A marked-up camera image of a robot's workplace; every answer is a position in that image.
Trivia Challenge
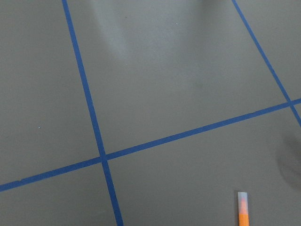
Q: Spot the orange highlighter pen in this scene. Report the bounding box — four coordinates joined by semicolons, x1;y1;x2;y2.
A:
238;192;250;226

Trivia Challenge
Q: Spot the brown paper table mat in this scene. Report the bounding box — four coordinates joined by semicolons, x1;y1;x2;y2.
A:
0;0;301;226

